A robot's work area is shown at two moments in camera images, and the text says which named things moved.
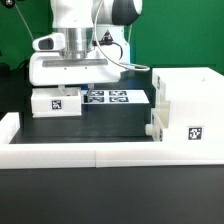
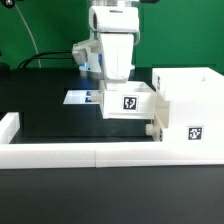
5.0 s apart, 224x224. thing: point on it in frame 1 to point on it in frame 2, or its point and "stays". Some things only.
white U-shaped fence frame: (77, 155) stays
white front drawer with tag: (159, 120) stays
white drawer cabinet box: (196, 104) stays
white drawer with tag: (48, 102) to (132, 100)
